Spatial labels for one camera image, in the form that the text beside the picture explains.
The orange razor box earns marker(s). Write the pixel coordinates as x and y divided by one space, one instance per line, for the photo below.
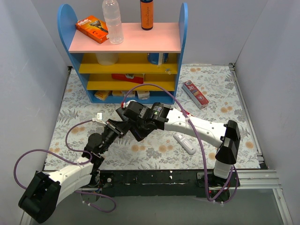
93 28

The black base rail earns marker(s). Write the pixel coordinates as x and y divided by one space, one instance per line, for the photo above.
151 183

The red toothpaste box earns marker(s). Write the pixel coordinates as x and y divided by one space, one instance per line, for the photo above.
194 93

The blue white box on shelf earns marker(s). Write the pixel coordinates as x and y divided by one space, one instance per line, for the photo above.
157 58

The orange cologne bottle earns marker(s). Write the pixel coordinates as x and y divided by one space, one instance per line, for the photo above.
147 13

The black tv remote control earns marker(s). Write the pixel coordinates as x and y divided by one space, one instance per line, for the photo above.
120 111

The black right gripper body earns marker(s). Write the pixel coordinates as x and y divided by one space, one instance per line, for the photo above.
128 112

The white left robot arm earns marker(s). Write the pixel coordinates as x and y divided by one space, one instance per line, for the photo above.
46 191

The clear plastic bottle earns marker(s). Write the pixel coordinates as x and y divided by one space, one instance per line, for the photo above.
111 12

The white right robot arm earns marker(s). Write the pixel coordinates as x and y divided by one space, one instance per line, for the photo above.
225 137

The blue and yellow shelf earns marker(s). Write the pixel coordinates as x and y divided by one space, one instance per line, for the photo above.
160 80

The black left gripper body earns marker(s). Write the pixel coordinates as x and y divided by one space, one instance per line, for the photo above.
115 127

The yellow orange box on shelf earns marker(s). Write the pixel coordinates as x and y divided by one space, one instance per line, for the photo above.
102 94

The white orange soap box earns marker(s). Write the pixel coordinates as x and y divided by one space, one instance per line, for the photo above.
129 94

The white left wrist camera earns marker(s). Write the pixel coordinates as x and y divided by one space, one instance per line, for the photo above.
98 118

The white and red remote control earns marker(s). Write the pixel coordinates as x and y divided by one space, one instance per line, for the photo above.
185 143

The white cup on shelf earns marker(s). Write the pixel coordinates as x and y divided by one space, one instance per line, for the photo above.
107 59

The red box on shelf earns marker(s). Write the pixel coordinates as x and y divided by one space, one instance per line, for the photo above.
133 78

